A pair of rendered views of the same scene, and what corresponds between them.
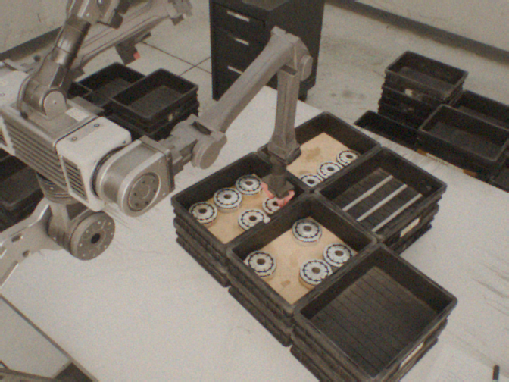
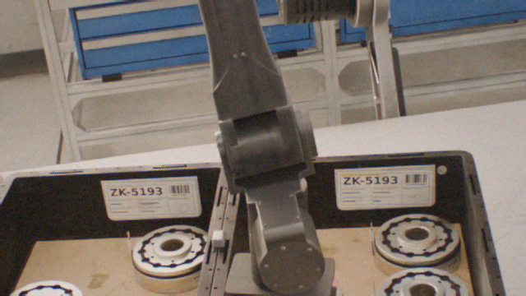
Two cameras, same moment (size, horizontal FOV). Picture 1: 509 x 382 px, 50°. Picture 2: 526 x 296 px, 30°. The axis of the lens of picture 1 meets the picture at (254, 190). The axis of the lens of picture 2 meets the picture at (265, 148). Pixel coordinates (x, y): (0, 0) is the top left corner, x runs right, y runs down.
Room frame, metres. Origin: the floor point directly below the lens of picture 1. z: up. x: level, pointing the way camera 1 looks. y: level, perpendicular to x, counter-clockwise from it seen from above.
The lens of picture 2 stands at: (1.97, -0.60, 1.56)
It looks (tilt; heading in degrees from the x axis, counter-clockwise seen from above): 29 degrees down; 140
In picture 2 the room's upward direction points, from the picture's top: 6 degrees counter-clockwise
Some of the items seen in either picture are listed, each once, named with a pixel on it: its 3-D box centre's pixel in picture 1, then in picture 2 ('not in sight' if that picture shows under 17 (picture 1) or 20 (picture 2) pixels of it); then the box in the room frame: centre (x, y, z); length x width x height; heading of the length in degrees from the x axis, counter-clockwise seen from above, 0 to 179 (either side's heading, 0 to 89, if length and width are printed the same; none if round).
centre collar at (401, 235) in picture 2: (202, 211); (417, 235); (1.32, 0.18, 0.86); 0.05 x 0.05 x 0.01
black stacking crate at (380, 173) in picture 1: (378, 201); not in sight; (1.40, -0.45, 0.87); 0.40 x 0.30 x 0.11; 133
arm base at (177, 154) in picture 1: (167, 158); not in sight; (0.92, 0.20, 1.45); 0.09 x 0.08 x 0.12; 54
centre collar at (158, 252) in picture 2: (260, 261); (172, 246); (1.10, -0.03, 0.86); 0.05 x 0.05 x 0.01
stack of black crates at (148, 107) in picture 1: (158, 125); not in sight; (2.46, 0.55, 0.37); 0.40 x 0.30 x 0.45; 144
